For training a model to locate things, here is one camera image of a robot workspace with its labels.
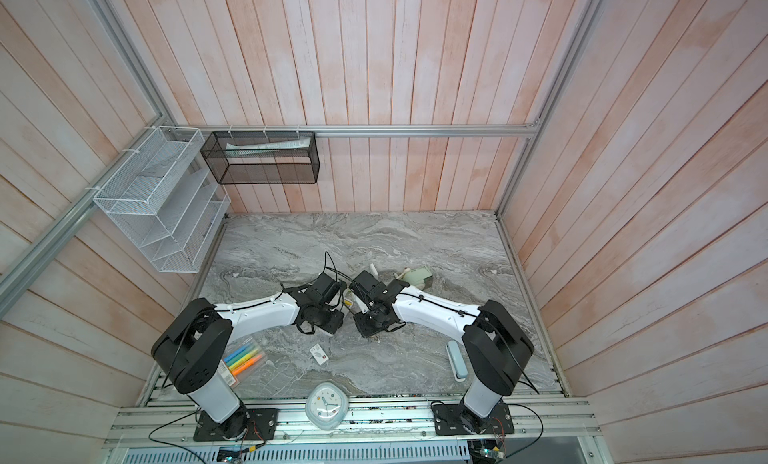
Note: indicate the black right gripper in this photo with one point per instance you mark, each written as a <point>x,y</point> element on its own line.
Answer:
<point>364,328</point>

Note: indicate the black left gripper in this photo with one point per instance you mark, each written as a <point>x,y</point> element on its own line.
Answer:
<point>335,324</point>

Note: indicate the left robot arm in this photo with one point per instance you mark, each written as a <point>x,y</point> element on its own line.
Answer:
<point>192,348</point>

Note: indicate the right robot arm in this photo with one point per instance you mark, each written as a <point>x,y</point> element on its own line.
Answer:
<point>497,347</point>

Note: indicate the small white red card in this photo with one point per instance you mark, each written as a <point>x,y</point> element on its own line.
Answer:
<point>319,354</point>

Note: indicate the mint green pencil sharpener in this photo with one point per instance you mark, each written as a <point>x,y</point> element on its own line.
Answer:
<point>420,277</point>

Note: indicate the white round alarm clock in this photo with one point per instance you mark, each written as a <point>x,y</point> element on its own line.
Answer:
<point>327,406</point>

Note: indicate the pack of coloured highlighters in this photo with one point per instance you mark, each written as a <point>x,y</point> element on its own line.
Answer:
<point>241,362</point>

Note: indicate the light blue glasses case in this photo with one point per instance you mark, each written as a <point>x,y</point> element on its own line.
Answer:
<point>457,363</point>

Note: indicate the white paper in basket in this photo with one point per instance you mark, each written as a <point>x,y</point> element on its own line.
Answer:
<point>282,149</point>

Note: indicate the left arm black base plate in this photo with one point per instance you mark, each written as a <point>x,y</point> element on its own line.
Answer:
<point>247,423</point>

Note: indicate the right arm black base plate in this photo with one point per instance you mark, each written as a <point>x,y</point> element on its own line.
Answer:
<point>457,419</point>

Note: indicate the black wire mesh basket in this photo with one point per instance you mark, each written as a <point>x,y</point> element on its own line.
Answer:
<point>256,171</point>

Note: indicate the white wire mesh shelf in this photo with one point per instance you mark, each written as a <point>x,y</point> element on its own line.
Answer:
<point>170,209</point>

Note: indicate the aluminium front rail frame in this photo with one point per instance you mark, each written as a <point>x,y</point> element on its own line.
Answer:
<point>547,429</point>

